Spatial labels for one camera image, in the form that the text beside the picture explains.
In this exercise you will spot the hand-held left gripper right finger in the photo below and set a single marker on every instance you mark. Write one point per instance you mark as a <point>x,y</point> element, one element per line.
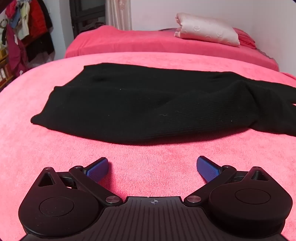
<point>208,168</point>

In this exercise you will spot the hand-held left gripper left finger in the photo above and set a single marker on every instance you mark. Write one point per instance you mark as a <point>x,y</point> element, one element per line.
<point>98,169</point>

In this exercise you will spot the black pants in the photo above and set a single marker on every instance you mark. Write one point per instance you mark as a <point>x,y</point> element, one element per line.
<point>143,104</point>

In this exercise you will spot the pink covered bed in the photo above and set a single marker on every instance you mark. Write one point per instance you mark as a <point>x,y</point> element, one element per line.
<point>148,162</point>
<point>129,41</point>

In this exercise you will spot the pink folded blanket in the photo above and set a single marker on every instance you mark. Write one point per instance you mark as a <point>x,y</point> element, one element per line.
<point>246,39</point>

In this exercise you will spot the cream folded quilt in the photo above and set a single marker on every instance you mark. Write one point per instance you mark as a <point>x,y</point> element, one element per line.
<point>208,31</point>

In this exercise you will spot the wooden shelf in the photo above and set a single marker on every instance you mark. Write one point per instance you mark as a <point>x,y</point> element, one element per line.
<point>3,69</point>

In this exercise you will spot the maroon hanging garment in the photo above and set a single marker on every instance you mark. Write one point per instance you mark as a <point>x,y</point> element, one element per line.
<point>16,53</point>

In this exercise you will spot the dark wooden cabinet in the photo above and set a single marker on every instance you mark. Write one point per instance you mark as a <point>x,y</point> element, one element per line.
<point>87,16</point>

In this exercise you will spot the pale patterned curtain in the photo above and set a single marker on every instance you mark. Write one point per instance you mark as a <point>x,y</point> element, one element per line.
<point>118,14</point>

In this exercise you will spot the red hanging jacket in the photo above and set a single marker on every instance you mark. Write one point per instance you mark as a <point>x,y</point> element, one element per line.
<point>37,19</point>

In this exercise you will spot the cream hanging shirt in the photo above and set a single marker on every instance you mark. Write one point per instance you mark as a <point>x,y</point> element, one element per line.
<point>24,22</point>

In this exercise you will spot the blue hanging garment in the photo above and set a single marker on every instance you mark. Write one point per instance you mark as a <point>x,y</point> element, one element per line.
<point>15,18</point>

